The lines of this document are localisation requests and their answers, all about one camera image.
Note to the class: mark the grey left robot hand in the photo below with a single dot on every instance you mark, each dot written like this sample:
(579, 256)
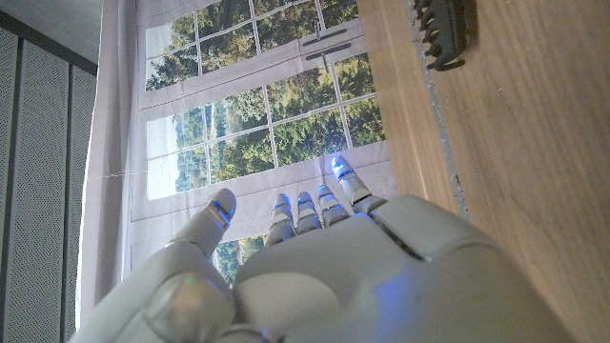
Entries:
(357, 276)

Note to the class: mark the printed window backdrop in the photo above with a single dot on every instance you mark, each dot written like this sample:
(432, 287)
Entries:
(295, 95)

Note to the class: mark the black hair claw clip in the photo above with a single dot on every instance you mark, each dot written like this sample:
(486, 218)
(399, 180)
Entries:
(448, 33)

